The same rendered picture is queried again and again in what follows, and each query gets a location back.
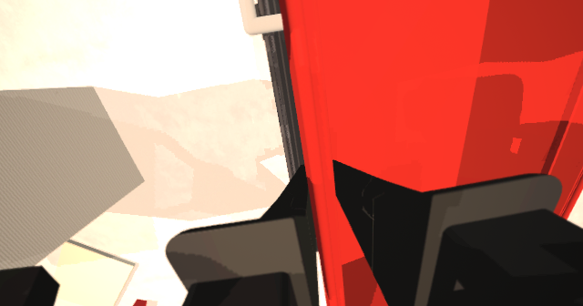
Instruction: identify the small red block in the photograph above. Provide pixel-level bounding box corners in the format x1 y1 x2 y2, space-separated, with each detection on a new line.
133 299 147 306

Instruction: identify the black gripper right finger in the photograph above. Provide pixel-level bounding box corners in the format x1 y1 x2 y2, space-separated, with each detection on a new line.
332 159 562 306

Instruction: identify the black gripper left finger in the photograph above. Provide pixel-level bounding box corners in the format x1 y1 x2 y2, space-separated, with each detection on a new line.
165 164 320 306

